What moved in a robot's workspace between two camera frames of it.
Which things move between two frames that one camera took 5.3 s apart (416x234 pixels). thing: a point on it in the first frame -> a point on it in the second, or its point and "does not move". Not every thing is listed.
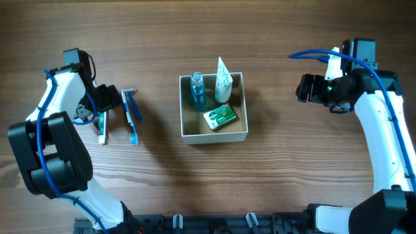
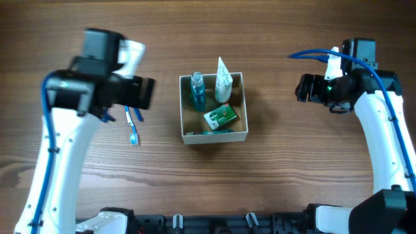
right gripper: x=310 y=88 does not move
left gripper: x=106 y=98 -> x=143 y=92
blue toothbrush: x=102 y=124 -> x=214 y=131
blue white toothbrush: x=134 y=138 does not move
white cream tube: x=223 y=82 does not move
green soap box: x=220 y=117 does not move
